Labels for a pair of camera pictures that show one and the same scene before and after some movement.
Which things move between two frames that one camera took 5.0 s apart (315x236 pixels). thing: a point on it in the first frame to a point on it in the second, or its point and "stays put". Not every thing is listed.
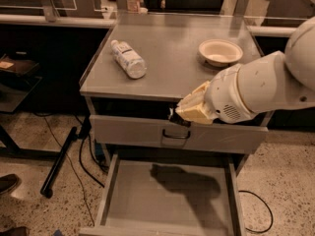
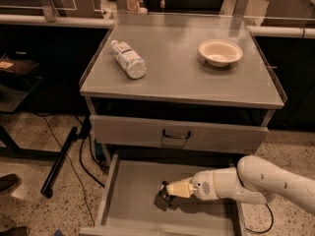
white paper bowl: (219, 52) stays put
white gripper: (223, 93) to (202, 185)
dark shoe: (8, 182) stays put
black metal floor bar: (49, 183) stays put
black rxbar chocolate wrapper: (172, 116) to (163, 193)
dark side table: (16, 84) stays put
